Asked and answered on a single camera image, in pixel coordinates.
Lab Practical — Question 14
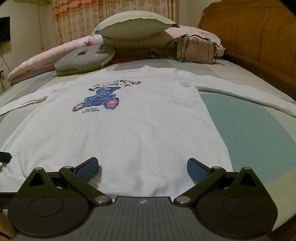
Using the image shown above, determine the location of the white printed long-sleeve shirt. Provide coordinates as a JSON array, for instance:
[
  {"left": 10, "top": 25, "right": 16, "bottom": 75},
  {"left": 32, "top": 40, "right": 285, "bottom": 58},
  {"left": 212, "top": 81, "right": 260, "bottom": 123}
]
[{"left": 0, "top": 64, "right": 296, "bottom": 201}]

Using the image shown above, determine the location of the patchwork pastel bed sheet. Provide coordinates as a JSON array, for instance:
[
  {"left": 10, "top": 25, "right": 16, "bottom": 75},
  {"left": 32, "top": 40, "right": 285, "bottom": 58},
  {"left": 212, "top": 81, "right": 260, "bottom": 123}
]
[{"left": 0, "top": 56, "right": 296, "bottom": 232}]

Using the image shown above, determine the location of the pink floral quilt roll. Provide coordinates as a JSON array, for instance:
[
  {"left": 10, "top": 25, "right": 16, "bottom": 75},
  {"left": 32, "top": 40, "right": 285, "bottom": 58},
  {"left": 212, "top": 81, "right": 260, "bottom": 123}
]
[{"left": 8, "top": 34, "right": 103, "bottom": 86}]

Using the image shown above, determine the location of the grey cushion with hole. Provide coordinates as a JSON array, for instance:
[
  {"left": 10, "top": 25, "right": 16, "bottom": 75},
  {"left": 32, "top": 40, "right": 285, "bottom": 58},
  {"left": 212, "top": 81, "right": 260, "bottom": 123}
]
[{"left": 55, "top": 44, "right": 115, "bottom": 76}]

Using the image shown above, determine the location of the beige handbag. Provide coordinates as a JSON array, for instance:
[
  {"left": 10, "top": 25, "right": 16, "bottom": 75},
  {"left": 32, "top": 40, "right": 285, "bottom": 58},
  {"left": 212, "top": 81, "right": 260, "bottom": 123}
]
[{"left": 165, "top": 34, "right": 219, "bottom": 64}]

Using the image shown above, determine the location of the patterned orange curtain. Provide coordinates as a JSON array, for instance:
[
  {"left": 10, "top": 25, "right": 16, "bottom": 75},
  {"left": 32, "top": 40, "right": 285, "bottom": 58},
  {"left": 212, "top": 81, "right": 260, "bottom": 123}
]
[{"left": 52, "top": 0, "right": 180, "bottom": 46}]

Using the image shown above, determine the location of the wooden headboard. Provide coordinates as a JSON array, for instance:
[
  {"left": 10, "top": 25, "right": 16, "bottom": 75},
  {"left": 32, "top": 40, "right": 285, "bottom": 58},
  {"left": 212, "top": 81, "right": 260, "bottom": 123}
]
[{"left": 198, "top": 1, "right": 295, "bottom": 99}]

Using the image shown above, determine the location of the cream pillow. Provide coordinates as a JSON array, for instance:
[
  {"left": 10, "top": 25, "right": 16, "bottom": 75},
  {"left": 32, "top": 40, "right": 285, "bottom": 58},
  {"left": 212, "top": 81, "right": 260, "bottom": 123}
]
[{"left": 91, "top": 11, "right": 179, "bottom": 40}]

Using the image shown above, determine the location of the black wall television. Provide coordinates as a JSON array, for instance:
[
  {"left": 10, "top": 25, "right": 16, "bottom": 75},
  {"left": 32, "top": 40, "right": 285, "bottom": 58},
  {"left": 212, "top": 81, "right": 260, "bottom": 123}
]
[{"left": 0, "top": 16, "right": 11, "bottom": 44}]

